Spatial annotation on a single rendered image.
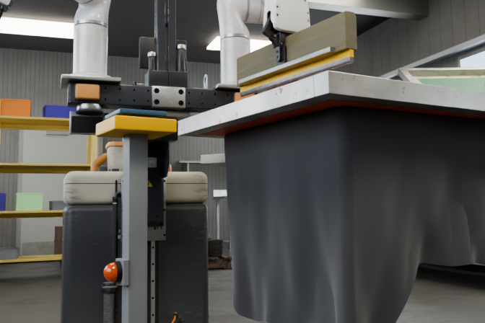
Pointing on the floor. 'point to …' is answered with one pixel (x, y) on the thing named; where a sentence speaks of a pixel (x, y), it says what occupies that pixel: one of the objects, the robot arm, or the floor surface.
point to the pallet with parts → (215, 246)
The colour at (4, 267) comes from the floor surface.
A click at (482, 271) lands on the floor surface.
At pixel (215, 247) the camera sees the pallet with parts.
